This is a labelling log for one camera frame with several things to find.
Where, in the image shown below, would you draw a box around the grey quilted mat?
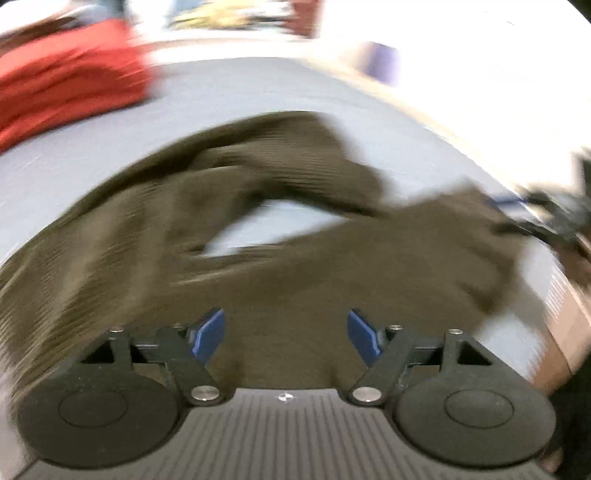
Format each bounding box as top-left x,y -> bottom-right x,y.
0,56 -> 571,467

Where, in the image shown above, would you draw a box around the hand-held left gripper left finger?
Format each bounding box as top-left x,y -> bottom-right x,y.
84,308 -> 227,407

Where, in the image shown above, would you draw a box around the brown corduroy pants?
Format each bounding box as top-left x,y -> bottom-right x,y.
0,111 -> 532,402

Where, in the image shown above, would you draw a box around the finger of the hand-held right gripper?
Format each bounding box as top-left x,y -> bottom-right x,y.
482,190 -> 548,209
492,220 -> 557,243

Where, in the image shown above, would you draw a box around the red folded cloth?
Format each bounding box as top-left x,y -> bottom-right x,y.
0,18 -> 155,151

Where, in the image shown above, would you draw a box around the purple object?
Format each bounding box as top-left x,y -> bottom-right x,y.
365,41 -> 402,88

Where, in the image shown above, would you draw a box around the yellow patterned cloth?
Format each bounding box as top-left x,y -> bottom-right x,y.
168,0 -> 259,29

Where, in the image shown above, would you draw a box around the dark red cloth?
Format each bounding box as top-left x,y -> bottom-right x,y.
290,0 -> 324,40

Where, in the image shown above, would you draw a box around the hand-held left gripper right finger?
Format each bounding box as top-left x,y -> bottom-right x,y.
346,308 -> 498,408

